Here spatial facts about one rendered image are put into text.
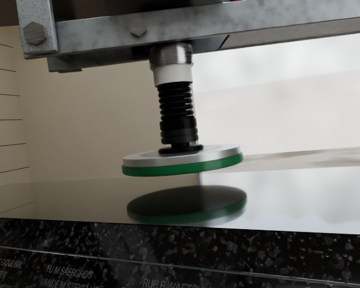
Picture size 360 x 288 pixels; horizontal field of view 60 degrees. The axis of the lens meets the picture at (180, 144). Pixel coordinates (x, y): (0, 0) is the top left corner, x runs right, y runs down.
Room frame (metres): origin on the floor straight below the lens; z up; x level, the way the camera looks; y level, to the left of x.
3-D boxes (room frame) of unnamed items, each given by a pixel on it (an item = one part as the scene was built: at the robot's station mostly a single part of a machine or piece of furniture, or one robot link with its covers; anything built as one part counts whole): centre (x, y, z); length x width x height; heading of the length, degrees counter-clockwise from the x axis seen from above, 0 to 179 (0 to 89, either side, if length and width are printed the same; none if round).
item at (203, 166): (0.57, 0.00, 0.92); 0.22 x 0.22 x 0.04
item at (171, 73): (0.57, 0.00, 1.07); 0.07 x 0.07 x 0.04
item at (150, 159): (0.57, 0.00, 0.92); 0.21 x 0.21 x 0.01
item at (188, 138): (0.57, 0.00, 0.95); 0.07 x 0.07 x 0.01
